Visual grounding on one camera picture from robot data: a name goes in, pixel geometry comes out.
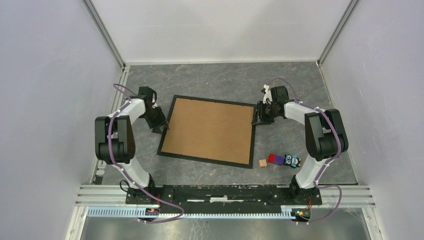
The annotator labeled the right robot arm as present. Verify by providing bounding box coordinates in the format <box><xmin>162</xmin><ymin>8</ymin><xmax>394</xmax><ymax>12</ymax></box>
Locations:
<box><xmin>251</xmin><ymin>84</ymin><xmax>349</xmax><ymax>204</ymax></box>

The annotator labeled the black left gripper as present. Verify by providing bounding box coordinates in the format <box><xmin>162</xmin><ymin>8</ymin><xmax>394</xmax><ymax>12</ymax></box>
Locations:
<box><xmin>141</xmin><ymin>106</ymin><xmax>170</xmax><ymax>135</ymax></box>

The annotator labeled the white cable duct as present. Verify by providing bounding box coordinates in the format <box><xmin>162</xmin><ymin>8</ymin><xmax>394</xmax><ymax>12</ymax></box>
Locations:
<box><xmin>87</xmin><ymin>206</ymin><xmax>295</xmax><ymax>220</ymax></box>

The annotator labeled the blue owl toy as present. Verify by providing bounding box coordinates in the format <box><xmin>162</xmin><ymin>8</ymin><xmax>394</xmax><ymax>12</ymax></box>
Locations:
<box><xmin>283</xmin><ymin>154</ymin><xmax>302</xmax><ymax>169</ymax></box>

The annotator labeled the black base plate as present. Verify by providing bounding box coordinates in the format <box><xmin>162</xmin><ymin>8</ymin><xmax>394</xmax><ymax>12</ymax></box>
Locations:
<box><xmin>125</xmin><ymin>184</ymin><xmax>323</xmax><ymax>215</ymax></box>

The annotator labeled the red purple toy brick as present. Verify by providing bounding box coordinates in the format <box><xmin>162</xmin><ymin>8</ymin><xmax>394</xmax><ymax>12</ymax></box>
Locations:
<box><xmin>267</xmin><ymin>153</ymin><xmax>285</xmax><ymax>166</ymax></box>

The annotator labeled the small wooden cube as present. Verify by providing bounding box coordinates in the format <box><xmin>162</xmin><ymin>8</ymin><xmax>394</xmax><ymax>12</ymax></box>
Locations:
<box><xmin>258</xmin><ymin>159</ymin><xmax>268</xmax><ymax>168</ymax></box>

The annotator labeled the black picture frame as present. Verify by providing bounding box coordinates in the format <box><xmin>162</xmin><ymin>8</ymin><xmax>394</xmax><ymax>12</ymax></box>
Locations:
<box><xmin>156</xmin><ymin>94</ymin><xmax>257</xmax><ymax>170</ymax></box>

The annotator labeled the brown backing board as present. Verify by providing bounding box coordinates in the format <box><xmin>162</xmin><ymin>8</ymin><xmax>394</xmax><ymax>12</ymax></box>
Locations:
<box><xmin>160</xmin><ymin>97</ymin><xmax>255</xmax><ymax>165</ymax></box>

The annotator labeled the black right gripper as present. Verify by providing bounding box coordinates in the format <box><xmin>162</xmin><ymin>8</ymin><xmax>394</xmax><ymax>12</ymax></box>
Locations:
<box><xmin>251</xmin><ymin>100</ymin><xmax>279</xmax><ymax>126</ymax></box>

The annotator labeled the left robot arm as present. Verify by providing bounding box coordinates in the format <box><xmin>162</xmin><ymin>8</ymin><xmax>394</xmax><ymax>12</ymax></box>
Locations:
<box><xmin>94</xmin><ymin>86</ymin><xmax>169</xmax><ymax>204</ymax></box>

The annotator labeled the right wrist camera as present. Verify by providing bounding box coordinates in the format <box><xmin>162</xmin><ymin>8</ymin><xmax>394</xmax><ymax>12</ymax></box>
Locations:
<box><xmin>261</xmin><ymin>84</ymin><xmax>273</xmax><ymax>105</ymax></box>

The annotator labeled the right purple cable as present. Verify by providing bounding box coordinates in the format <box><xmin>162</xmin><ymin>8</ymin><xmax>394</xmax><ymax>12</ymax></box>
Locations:
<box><xmin>267</xmin><ymin>77</ymin><xmax>343</xmax><ymax>226</ymax></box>

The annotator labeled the aluminium frame rail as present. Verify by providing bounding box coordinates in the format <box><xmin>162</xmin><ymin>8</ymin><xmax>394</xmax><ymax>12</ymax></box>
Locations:
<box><xmin>82</xmin><ymin>0</ymin><xmax>126</xmax><ymax>69</ymax></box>

